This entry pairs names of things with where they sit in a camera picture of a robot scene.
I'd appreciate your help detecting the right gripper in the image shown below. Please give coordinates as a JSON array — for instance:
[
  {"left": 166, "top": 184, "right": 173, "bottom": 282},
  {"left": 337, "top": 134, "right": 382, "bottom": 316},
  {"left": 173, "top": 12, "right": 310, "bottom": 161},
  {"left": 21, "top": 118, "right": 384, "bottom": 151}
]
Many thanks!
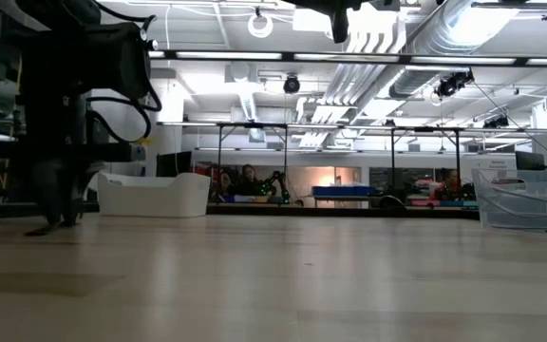
[{"left": 280, "top": 0, "right": 401, "bottom": 45}]

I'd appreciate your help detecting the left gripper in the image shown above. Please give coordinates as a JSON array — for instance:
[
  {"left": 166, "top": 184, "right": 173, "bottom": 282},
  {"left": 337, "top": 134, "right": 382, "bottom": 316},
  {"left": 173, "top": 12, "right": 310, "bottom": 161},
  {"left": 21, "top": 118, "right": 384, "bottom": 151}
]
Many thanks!
[{"left": 0, "top": 93, "right": 136, "bottom": 229}]

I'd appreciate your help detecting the white plastic bin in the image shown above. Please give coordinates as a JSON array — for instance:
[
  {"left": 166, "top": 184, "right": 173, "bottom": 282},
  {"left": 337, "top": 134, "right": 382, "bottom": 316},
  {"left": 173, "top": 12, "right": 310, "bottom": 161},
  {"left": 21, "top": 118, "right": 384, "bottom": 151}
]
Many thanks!
[{"left": 97, "top": 171, "right": 212, "bottom": 219}]

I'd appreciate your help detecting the clear plastic container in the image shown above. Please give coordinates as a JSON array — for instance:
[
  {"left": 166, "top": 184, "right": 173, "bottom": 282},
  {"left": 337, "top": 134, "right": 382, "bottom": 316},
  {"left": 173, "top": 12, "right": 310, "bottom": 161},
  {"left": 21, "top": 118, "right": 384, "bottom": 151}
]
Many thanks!
[{"left": 471, "top": 166, "right": 547, "bottom": 233}]

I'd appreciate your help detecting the black round spotlight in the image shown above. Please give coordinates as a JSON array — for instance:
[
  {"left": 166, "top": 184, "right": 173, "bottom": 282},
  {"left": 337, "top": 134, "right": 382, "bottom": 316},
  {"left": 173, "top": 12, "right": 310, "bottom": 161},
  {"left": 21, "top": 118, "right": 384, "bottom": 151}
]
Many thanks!
[
  {"left": 433, "top": 69, "right": 475, "bottom": 100},
  {"left": 481, "top": 115, "right": 510, "bottom": 129},
  {"left": 282, "top": 74, "right": 302, "bottom": 95}
]

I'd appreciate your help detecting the black monitor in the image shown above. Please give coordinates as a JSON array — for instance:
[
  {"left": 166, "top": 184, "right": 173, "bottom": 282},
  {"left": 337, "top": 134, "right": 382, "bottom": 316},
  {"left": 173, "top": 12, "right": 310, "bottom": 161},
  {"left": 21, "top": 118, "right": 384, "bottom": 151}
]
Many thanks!
[
  {"left": 155, "top": 150, "right": 194, "bottom": 179},
  {"left": 514, "top": 150, "right": 547, "bottom": 171}
]

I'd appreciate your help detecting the long linear light fixture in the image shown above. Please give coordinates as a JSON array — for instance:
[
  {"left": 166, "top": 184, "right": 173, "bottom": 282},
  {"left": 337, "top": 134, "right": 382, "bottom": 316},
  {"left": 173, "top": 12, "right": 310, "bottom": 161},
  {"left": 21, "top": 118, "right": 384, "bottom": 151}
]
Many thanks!
[{"left": 147, "top": 48, "right": 547, "bottom": 67}]

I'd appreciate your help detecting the person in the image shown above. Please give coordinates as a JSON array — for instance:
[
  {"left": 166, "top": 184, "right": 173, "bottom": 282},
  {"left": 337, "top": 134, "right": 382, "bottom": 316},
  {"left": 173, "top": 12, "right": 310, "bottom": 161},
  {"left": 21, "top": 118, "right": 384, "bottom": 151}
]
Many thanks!
[
  {"left": 430, "top": 168, "right": 464, "bottom": 201},
  {"left": 238, "top": 163, "right": 263, "bottom": 197},
  {"left": 217, "top": 170, "right": 236, "bottom": 197}
]

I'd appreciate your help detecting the blue storage bin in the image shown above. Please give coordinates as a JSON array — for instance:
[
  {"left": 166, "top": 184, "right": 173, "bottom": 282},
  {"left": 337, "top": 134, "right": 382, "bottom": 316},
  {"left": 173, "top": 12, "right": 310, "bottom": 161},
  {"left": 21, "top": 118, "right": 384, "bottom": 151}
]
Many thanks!
[{"left": 311, "top": 184, "right": 378, "bottom": 199}]

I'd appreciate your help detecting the white ring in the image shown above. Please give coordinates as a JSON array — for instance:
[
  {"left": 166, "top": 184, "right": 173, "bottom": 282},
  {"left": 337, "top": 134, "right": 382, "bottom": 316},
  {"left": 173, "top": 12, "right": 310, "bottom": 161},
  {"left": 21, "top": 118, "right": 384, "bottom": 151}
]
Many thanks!
[{"left": 247, "top": 12, "right": 274, "bottom": 39}]

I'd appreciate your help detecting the black metal gantry frame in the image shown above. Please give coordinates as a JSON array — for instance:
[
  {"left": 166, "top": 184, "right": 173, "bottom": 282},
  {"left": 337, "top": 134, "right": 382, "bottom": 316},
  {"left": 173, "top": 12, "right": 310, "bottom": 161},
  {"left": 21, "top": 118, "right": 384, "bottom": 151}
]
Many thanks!
[
  {"left": 389, "top": 125, "right": 464, "bottom": 206},
  {"left": 215, "top": 121, "right": 290, "bottom": 206}
]

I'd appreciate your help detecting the black aluminium frame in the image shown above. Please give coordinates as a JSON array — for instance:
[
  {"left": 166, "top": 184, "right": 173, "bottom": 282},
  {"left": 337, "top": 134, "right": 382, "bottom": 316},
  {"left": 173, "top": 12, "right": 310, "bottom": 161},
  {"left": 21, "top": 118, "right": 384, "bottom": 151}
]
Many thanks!
[{"left": 83, "top": 201, "right": 481, "bottom": 222}]

